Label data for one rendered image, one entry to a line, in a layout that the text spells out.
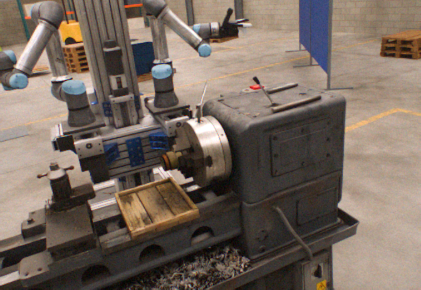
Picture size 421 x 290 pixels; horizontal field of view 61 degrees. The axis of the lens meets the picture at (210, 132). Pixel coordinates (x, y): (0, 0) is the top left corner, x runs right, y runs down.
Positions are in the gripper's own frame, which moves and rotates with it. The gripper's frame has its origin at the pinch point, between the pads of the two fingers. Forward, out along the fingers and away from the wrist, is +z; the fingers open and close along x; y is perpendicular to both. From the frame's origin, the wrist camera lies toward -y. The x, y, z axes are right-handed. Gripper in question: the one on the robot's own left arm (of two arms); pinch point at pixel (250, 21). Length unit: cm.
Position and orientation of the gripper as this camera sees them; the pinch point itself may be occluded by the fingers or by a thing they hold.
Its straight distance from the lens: 225.6
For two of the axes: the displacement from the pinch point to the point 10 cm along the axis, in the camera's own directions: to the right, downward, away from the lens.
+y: 0.9, 8.7, 4.9
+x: 0.6, 4.9, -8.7
